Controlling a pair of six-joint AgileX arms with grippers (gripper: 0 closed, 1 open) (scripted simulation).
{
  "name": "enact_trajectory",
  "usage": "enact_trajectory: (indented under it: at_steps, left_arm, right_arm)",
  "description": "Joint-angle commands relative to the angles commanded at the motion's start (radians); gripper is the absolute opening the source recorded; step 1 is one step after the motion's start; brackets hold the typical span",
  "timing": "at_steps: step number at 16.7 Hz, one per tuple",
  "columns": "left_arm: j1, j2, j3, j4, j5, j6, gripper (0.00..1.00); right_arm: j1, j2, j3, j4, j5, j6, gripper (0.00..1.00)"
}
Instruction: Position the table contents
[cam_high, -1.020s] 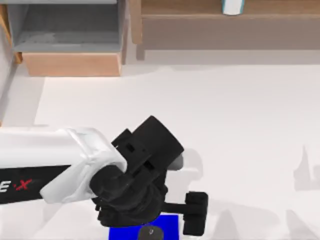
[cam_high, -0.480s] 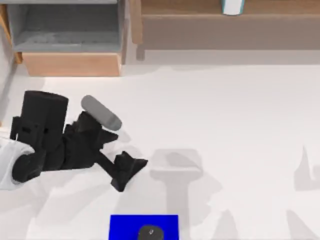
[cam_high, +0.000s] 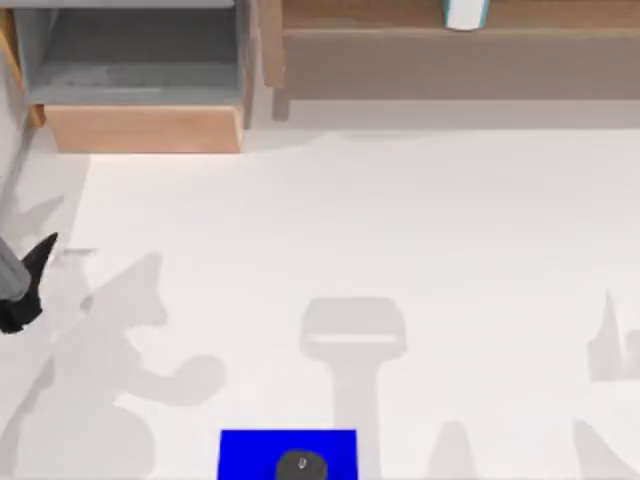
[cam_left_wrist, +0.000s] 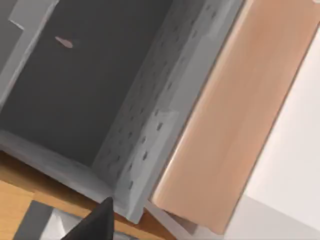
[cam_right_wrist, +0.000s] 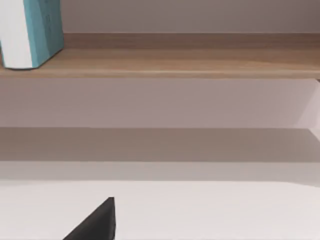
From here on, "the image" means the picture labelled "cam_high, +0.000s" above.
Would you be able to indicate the wooden open shelf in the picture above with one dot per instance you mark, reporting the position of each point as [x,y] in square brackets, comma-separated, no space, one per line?
[450,60]

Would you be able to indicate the white and teal cup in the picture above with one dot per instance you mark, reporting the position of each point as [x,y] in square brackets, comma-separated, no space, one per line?
[466,14]

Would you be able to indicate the pale wooden drawer front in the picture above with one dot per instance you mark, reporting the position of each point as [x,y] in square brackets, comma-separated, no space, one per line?
[145,129]

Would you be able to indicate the dark grey computer mouse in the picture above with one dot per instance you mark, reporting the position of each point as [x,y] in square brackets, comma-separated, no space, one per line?
[301,466]

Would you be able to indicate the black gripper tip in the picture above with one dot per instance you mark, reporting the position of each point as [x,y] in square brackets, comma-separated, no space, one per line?
[33,272]

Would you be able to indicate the blue square mat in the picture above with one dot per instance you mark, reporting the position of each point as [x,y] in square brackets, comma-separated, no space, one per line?
[245,452]

